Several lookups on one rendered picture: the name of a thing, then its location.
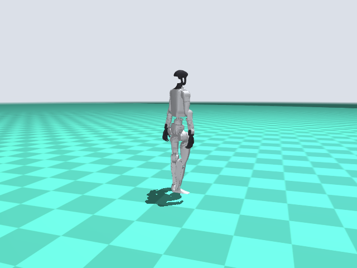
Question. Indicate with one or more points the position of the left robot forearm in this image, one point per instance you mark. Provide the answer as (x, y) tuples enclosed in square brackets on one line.
[(168, 119)]

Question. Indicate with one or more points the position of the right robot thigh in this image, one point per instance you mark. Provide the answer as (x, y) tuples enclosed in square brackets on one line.
[(183, 136)]

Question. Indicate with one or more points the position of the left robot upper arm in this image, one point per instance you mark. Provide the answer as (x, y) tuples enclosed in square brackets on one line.
[(169, 109)]

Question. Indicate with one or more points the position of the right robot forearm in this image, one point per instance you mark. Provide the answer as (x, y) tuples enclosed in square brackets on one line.
[(190, 124)]

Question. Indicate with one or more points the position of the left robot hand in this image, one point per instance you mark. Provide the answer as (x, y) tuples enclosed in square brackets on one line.
[(165, 133)]

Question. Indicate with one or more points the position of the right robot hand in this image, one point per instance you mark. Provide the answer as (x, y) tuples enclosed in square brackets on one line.
[(190, 140)]

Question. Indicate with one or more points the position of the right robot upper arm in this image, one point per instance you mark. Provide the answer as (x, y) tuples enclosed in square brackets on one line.
[(186, 100)]

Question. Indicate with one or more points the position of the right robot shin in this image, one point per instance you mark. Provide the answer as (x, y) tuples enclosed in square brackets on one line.
[(179, 173)]

